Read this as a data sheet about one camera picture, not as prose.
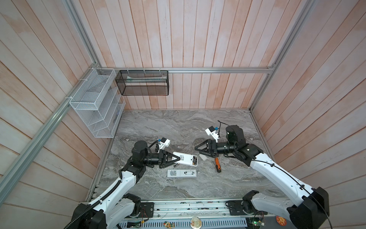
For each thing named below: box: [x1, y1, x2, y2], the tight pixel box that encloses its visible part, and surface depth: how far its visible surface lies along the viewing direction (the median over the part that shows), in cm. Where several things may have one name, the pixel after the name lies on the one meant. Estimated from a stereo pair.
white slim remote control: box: [166, 168, 198, 178], surface depth 86 cm
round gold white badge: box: [190, 216, 202, 229], surface depth 71 cm
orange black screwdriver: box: [214, 157, 222, 173], surface depth 89 cm
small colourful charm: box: [162, 220, 175, 229], surface depth 70 cm
